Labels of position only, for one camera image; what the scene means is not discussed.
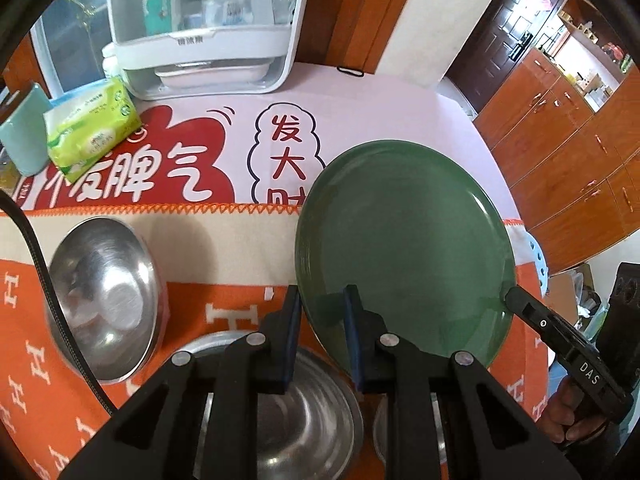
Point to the large steel bowl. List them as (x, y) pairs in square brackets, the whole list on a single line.
[(310, 410)]

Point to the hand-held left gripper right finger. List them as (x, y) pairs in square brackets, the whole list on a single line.
[(352, 332)]

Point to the green plate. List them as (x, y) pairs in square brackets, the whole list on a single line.
[(400, 240)]

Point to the cardboard box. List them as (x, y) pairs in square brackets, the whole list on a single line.
[(575, 295)]

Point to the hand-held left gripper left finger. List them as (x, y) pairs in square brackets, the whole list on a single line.
[(292, 320)]

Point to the mint green canister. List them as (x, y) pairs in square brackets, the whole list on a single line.
[(25, 130)]

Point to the small steel bowl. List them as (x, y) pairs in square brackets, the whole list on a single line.
[(382, 435)]

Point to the white pill bottle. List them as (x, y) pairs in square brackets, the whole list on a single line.
[(112, 65)]

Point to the white storage box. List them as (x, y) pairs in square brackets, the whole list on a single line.
[(210, 45)]

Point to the pink steel-lined bowl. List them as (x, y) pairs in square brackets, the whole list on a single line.
[(100, 280)]

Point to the person's right hand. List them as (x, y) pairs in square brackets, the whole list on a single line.
[(565, 405)]

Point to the wooden glass sliding door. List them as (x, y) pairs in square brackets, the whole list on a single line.
[(350, 10)]

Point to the wooden wall cabinet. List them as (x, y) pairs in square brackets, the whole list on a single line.
[(575, 160)]

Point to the dark entry door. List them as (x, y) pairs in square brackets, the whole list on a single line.
[(495, 45)]

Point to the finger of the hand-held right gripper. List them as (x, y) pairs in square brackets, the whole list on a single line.
[(535, 317)]

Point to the green tissue pack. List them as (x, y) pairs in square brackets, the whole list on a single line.
[(90, 130)]

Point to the orange patterned table cloth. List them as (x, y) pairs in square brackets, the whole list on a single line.
[(225, 260)]

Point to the blue plastic stool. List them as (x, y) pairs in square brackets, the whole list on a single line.
[(540, 265)]

